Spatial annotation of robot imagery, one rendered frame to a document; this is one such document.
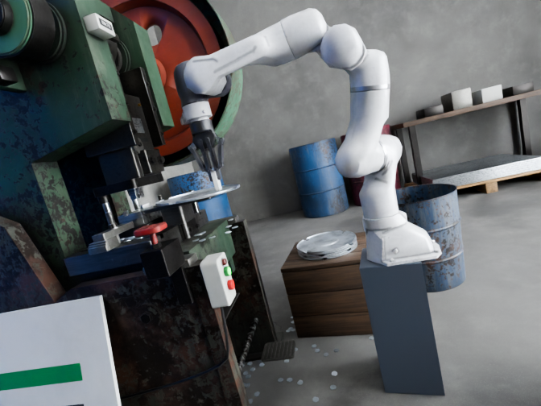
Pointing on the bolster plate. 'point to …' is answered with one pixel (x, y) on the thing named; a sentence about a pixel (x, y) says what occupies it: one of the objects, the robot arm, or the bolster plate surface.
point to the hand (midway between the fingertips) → (216, 180)
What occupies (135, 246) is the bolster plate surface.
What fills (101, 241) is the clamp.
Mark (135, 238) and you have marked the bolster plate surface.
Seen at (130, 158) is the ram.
